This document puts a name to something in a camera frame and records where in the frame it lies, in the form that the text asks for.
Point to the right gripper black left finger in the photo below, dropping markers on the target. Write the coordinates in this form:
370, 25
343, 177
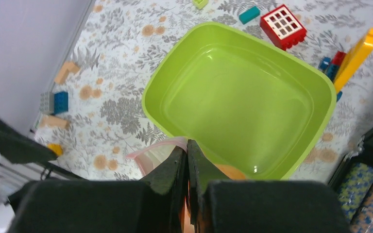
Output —
153, 204

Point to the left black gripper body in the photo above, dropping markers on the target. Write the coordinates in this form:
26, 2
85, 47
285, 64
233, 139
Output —
19, 149

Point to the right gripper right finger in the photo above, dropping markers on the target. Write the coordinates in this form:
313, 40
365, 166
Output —
218, 204

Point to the orange toy fruit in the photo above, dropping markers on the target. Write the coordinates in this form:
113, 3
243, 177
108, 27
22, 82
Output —
231, 172

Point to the clear zip top bag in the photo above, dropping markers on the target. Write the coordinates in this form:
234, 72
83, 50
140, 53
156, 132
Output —
148, 158

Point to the small yellow brick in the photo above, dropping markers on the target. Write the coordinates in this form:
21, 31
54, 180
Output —
56, 148

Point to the tan wooden cylinder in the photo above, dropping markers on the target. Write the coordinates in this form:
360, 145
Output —
53, 121

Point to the blue grey brick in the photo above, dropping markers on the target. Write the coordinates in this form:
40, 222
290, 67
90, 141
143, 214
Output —
54, 103

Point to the floral table mat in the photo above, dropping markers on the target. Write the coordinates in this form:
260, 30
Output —
123, 42

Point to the tan curved wooden piece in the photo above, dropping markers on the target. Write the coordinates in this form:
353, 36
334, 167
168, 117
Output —
67, 68

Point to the green plastic tray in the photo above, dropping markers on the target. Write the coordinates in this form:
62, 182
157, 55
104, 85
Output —
245, 102

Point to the black poker chip case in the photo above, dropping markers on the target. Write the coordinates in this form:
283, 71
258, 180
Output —
353, 183

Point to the yellow blue brick tower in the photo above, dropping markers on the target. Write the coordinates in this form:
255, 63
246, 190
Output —
343, 65

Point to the red white window brick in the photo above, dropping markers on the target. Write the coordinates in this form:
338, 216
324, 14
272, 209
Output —
282, 28

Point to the teal small brick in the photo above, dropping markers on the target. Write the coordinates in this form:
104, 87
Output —
249, 15

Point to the small green brick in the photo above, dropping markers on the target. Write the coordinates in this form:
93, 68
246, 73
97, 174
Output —
200, 4

